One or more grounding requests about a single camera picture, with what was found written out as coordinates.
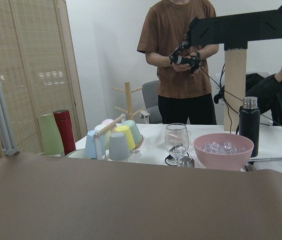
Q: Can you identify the mint green cup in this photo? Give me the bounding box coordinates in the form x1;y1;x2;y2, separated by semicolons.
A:
122;119;142;146

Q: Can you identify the yellow cup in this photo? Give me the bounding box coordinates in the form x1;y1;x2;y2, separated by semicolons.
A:
114;125;136;150

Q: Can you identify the light blue cup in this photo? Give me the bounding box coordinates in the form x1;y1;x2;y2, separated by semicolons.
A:
85;130;105;159

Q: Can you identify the wooden mug tree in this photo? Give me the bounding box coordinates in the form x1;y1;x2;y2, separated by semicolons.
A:
111;81;145;120

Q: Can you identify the wine glass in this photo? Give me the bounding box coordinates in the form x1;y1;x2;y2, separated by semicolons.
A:
165;123;189;161

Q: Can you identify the person in brown shirt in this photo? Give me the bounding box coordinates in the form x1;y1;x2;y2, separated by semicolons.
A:
137;0;219;125

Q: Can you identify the red thermos bottle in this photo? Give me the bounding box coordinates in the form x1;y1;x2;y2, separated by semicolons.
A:
53;109;76;155

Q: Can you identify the pink bowl with ice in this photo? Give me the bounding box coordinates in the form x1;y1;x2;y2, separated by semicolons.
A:
193;133;254;171

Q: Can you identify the green tumbler bottle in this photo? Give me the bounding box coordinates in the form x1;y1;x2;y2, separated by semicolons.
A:
38;113;64;156

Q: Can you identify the black thermos bottle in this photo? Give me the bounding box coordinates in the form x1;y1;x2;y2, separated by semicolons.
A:
239;96;260;157

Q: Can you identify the black camera boom stand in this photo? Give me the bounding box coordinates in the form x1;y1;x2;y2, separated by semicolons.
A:
187;6;282;131

